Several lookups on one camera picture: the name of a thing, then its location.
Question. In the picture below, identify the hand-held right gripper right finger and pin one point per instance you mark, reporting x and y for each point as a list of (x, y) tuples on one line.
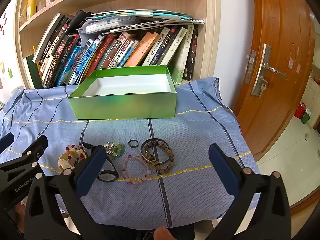
[(222, 170)]

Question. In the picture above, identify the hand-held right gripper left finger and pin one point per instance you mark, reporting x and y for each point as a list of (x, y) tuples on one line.
[(91, 170)]

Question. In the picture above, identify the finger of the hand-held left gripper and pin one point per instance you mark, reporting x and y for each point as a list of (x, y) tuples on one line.
[(6, 141), (30, 153)]

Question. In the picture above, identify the black wristwatch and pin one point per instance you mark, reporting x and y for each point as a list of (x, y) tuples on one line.
[(107, 176)]

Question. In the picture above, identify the beige wristwatch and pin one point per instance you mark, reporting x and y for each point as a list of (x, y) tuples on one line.
[(65, 163)]

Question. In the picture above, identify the green cardboard box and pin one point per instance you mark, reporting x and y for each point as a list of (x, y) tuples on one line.
[(125, 105)]

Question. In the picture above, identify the person's right hand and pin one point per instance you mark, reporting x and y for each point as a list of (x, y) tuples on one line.
[(163, 233)]

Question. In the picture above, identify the metal bangle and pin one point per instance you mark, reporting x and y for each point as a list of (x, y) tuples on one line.
[(142, 152)]

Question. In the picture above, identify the blue striped cloth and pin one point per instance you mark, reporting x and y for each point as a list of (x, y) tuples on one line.
[(195, 120)]

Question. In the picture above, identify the dark green board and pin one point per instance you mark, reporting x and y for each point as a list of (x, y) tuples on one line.
[(33, 72)]

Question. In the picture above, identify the keys in door lock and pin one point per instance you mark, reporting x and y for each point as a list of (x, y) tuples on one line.
[(263, 86)]

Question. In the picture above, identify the red container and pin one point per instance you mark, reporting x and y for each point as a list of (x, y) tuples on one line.
[(300, 110)]

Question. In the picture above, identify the green container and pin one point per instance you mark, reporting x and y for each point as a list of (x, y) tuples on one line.
[(306, 118)]

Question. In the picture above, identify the silver door latch plate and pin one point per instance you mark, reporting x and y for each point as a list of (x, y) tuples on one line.
[(250, 66)]

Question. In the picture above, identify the row of upright books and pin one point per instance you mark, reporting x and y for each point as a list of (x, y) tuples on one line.
[(120, 52)]

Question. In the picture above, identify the brown wooden door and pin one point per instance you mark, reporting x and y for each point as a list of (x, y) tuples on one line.
[(275, 30)]

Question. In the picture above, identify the stack of flat books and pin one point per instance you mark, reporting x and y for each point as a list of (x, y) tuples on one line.
[(140, 20)]

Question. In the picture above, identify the wooden bookshelf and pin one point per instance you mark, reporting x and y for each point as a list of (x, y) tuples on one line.
[(150, 0)]

